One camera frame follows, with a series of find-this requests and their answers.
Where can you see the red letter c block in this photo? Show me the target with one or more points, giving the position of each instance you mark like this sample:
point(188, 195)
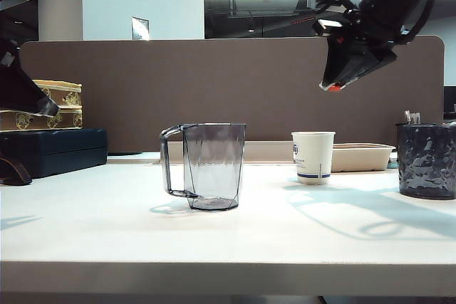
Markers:
point(335, 88)

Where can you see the dark patterned pen holder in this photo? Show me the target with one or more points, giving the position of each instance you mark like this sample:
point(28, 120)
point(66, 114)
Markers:
point(427, 161)

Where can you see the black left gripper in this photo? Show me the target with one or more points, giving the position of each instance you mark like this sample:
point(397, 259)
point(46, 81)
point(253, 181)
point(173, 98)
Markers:
point(9, 49)

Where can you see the beige food tray container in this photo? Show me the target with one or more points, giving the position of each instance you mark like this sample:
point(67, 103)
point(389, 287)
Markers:
point(360, 158)

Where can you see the brown desk partition panel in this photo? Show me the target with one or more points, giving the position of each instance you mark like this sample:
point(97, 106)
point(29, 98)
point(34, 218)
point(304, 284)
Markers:
point(213, 83)

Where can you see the dark blue hard case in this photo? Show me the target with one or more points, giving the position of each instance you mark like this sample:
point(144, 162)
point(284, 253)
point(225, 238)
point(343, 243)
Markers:
point(53, 151)

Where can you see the white paper cup blue stripe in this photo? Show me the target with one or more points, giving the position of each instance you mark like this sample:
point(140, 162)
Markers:
point(313, 154)

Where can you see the transparent grey plastic mug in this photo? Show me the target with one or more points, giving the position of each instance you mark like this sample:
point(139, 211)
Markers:
point(213, 161)

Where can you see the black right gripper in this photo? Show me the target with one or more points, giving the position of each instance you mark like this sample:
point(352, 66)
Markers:
point(392, 12)

